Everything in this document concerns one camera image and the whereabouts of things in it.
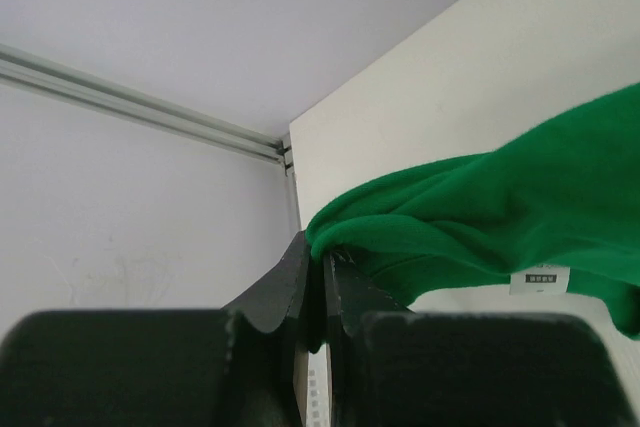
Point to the left aluminium frame post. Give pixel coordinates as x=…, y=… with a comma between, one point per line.
x=24, y=70

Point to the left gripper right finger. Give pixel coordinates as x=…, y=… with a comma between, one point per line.
x=350, y=295

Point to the green t shirt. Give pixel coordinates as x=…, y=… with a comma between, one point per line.
x=565, y=193

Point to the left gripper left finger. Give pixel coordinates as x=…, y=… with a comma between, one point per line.
x=265, y=381

